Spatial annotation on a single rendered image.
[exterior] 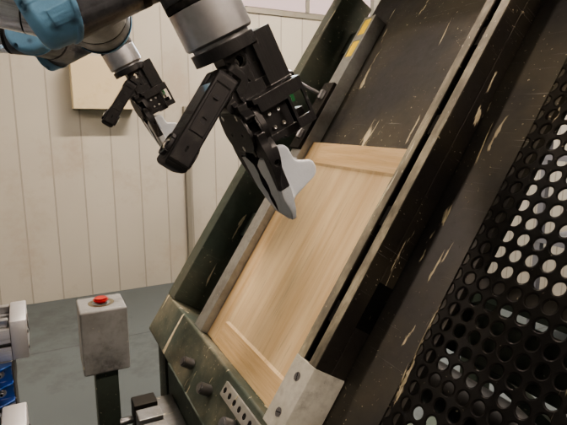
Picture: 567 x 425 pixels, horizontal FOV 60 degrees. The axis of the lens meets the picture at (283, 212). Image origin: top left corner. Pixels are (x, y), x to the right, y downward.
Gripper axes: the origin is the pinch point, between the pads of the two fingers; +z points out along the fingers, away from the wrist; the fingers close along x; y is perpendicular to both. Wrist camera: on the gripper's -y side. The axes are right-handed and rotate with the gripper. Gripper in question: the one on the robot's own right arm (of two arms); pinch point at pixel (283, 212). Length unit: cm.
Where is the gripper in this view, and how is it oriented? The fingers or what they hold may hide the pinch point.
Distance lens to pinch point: 58.3
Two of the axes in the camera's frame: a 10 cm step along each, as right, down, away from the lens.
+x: -4.6, -1.6, 8.7
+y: 7.9, -5.3, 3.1
